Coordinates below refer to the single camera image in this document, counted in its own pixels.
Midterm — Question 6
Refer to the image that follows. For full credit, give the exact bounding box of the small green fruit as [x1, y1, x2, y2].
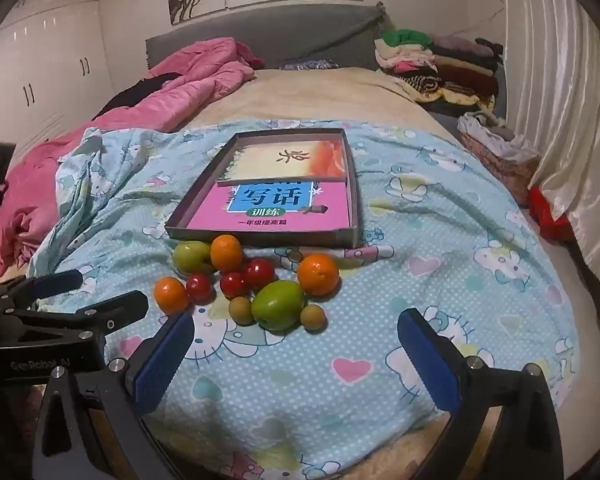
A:
[173, 240, 216, 276]

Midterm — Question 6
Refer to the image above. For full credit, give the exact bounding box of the shallow cardboard box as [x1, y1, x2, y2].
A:
[164, 128, 366, 250]

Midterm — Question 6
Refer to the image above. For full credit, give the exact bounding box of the cream and orange book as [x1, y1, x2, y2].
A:
[219, 141, 348, 183]

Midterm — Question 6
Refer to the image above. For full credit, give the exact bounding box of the white wardrobe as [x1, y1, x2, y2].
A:
[0, 0, 116, 151]

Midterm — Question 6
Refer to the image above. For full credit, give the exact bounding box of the pink book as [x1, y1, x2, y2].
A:
[186, 180, 351, 233]

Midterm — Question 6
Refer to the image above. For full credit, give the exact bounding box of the brown longan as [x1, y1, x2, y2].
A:
[228, 296, 255, 325]
[300, 304, 326, 332]

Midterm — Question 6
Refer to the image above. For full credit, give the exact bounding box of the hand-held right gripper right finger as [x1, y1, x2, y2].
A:
[397, 308, 566, 480]

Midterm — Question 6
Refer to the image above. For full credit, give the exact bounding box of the large green fruit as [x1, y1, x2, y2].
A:
[251, 280, 306, 332]

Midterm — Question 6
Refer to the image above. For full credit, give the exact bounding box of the stack of folded clothes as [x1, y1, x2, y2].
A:
[374, 29, 506, 118]

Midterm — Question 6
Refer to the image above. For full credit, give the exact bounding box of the dark patterned pillow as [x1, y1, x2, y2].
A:
[279, 58, 341, 71]

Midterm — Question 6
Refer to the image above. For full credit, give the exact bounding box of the blue cartoon printed blanket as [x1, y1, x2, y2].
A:
[27, 119, 581, 480]

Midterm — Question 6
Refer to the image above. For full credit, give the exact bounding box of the grey headboard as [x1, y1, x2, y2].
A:
[145, 2, 398, 71]

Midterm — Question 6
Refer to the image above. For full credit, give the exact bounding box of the basket with white liner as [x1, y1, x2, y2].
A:
[457, 111, 541, 206]

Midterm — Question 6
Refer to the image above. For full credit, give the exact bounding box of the beige bed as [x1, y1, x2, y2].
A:
[180, 67, 600, 461]

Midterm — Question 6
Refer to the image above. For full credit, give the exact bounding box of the red cherry tomato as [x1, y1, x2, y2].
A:
[186, 273, 214, 304]
[243, 258, 276, 291]
[219, 271, 248, 299]

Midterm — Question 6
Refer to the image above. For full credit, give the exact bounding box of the cream satin curtain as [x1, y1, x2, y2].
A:
[502, 0, 600, 271]

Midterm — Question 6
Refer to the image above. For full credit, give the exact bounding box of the pink quilt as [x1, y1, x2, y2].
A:
[0, 37, 258, 281]

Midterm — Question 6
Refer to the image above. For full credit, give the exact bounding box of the red bag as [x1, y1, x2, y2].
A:
[527, 187, 576, 243]

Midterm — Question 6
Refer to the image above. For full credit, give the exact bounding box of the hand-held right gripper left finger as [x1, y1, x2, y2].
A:
[32, 311, 196, 480]

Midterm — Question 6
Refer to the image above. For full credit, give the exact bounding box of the orange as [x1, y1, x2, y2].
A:
[153, 277, 190, 316]
[297, 254, 341, 297]
[210, 234, 244, 272]

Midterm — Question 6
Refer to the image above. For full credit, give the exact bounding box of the black garment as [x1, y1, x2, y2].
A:
[97, 72, 183, 116]

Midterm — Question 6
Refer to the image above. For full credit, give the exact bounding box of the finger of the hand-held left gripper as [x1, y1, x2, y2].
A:
[10, 290, 149, 344]
[0, 269, 84, 311]

